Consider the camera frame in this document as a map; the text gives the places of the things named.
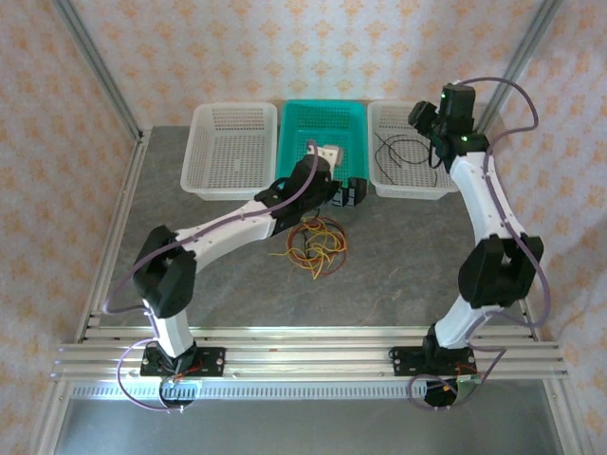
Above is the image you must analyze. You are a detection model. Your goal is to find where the grey metal sheet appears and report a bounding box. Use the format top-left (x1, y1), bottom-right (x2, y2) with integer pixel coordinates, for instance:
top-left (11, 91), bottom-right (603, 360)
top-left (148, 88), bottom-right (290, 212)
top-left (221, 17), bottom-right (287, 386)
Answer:
top-left (51, 397), bottom-right (565, 455)

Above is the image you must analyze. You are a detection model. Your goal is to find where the aluminium table side rail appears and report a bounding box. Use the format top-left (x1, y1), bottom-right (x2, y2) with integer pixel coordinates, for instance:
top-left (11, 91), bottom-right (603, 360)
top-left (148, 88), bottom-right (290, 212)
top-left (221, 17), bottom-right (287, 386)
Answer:
top-left (75, 130), bottom-right (153, 342)
top-left (469, 125), bottom-right (542, 342)

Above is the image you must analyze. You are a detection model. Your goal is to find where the green plastic basket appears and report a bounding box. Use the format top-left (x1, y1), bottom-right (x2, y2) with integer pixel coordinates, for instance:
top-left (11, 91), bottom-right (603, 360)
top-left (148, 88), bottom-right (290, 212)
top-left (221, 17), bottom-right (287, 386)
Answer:
top-left (273, 99), bottom-right (371, 201)

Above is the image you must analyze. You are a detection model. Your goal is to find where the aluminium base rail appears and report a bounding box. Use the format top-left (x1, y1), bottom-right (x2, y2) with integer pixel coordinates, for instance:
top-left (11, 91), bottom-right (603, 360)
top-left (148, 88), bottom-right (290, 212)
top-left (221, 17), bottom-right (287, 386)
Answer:
top-left (49, 325), bottom-right (568, 381)

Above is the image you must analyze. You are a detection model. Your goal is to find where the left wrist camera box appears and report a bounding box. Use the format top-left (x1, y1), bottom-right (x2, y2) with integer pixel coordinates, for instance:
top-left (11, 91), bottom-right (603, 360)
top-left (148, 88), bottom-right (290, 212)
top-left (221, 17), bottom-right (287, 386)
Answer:
top-left (305, 140), bottom-right (343, 168)

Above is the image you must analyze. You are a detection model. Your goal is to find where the slotted grey cable duct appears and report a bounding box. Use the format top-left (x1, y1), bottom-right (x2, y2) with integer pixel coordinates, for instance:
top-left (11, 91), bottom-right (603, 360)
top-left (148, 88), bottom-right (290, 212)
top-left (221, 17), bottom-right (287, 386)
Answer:
top-left (65, 380), bottom-right (551, 402)

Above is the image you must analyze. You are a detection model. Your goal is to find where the aluminium frame post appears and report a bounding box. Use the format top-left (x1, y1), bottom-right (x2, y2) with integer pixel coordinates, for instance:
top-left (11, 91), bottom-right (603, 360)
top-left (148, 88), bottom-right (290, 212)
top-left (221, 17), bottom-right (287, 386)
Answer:
top-left (472, 0), bottom-right (565, 142)
top-left (51, 0), bottom-right (144, 143)

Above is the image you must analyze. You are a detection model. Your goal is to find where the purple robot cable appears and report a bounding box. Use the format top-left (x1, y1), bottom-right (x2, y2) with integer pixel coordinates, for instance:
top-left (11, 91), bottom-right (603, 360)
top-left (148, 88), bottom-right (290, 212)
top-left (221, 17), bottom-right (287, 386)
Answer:
top-left (101, 139), bottom-right (319, 414)
top-left (407, 77), bottom-right (554, 412)

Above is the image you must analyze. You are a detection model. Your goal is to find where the white plastic basket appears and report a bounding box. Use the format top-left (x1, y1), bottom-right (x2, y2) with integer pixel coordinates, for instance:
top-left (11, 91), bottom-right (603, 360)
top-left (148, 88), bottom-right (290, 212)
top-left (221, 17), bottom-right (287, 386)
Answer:
top-left (367, 100), bottom-right (465, 200)
top-left (179, 102), bottom-right (279, 203)

